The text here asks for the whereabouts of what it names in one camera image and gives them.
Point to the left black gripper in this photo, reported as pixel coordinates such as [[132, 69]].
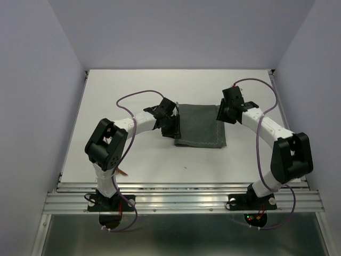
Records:
[[175, 131]]

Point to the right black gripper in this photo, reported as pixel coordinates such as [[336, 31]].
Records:
[[221, 116]]

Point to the grey cloth napkin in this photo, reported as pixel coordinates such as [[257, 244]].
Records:
[[199, 127]]

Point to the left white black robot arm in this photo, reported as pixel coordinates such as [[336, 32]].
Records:
[[110, 143]]

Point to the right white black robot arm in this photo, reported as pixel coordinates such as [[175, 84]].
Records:
[[270, 132]]

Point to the copper knife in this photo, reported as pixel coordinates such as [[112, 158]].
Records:
[[121, 172]]

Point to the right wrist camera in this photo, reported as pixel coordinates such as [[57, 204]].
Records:
[[242, 92]]

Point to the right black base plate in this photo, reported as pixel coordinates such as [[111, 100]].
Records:
[[249, 201]]

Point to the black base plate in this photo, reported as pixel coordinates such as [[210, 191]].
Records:
[[99, 203], [249, 201]]

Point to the aluminium right side rail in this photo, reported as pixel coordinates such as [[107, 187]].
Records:
[[282, 120]]

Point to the aluminium rail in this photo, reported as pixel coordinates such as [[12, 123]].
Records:
[[182, 198], [282, 120]]

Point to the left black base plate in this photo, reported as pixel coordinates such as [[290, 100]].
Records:
[[99, 203]]

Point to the aluminium front rail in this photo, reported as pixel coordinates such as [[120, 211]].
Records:
[[182, 198]]

